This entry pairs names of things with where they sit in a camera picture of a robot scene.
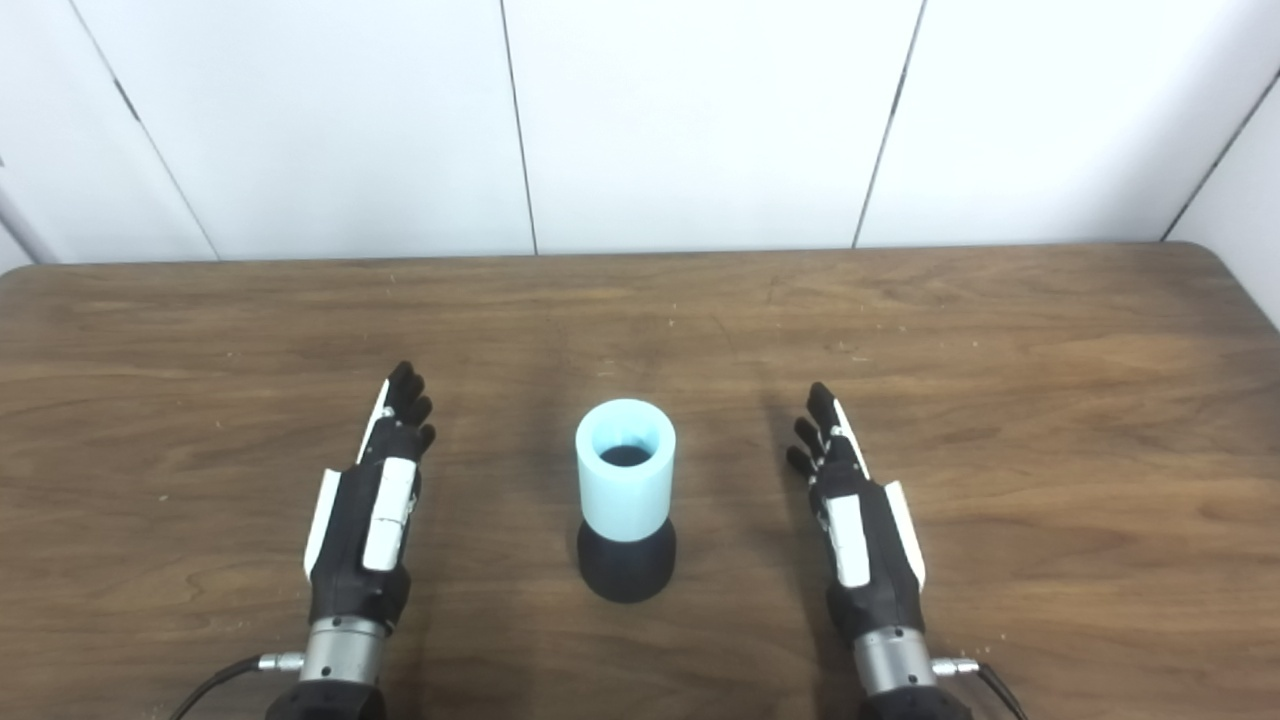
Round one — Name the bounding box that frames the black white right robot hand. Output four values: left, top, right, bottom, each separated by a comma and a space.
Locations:
785, 382, 927, 646

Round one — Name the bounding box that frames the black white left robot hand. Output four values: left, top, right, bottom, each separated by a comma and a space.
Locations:
303, 361, 437, 631

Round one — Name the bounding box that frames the black nozzle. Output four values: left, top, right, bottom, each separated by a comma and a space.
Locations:
577, 445, 678, 604

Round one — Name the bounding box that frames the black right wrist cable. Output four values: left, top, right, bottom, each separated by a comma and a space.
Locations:
932, 656, 1029, 720

